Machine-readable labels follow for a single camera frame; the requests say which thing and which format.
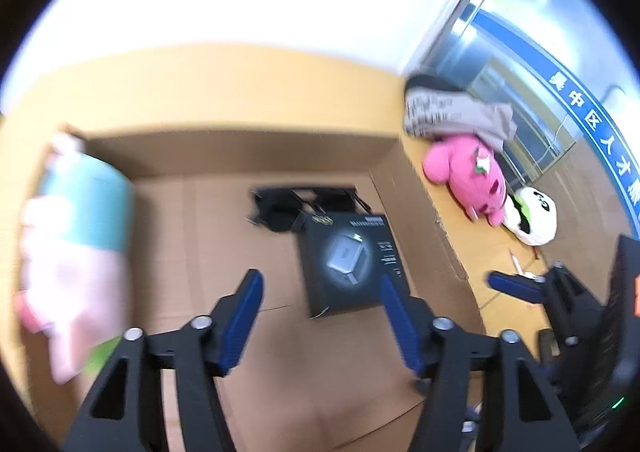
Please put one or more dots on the white panda plush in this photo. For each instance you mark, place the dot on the white panda plush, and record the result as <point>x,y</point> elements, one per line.
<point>531,216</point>

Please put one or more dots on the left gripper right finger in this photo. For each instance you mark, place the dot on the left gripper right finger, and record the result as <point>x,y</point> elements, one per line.
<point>486,393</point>

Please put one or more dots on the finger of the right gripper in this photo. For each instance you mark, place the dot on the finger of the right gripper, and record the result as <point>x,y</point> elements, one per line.
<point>517,286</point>

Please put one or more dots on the brown cardboard box tray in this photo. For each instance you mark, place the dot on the brown cardboard box tray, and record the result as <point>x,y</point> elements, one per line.
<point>326,381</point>

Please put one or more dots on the black charger box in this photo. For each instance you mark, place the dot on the black charger box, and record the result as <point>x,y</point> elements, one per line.
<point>344,256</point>

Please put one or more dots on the small white device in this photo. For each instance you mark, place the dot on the small white device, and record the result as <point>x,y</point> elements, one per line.
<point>534,277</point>

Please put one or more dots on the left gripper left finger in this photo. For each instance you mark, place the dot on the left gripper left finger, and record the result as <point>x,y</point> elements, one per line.
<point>124,411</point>

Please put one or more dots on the pink bear plush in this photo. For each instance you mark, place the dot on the pink bear plush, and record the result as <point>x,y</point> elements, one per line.
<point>470,170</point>

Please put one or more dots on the pink pen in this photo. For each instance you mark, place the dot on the pink pen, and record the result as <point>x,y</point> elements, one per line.
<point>516,264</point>

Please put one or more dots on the pink and teal pig plush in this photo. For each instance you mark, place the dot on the pink and teal pig plush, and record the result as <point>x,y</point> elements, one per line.
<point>76,236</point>

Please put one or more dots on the black sunglasses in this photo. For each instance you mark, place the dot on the black sunglasses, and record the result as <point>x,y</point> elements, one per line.
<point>280,209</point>

